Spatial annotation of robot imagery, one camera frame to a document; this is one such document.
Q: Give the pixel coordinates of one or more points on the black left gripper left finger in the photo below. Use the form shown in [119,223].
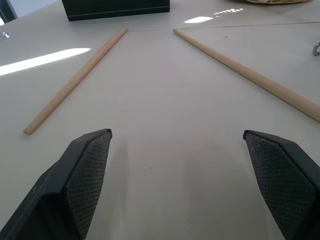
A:
[62,190]

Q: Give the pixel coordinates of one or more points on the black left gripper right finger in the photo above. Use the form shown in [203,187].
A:
[285,180]

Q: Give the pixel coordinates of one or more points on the black box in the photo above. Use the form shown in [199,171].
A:
[116,8]

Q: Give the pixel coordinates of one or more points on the light wooden chopstick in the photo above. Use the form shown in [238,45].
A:
[246,72]
[76,79]

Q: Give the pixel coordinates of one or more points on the metal hook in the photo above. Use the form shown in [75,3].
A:
[317,49]

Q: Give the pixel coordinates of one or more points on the woven wicker basket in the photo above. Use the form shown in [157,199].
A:
[270,1]

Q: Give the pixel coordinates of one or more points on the dark chair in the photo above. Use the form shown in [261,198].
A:
[7,13]

